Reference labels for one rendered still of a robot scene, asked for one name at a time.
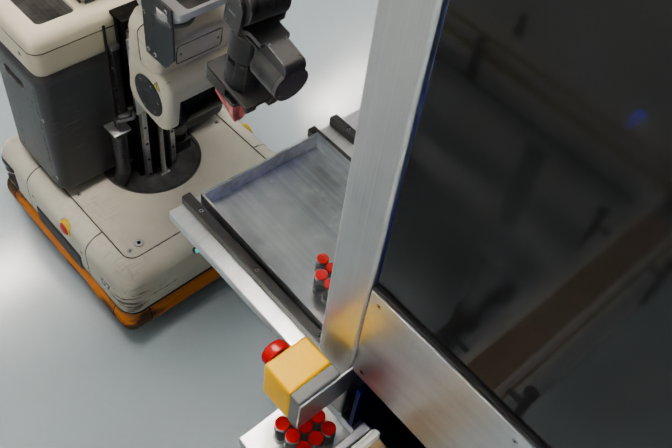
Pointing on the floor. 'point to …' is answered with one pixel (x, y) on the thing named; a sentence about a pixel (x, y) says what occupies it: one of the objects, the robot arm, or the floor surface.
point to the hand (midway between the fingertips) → (237, 115)
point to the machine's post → (384, 137)
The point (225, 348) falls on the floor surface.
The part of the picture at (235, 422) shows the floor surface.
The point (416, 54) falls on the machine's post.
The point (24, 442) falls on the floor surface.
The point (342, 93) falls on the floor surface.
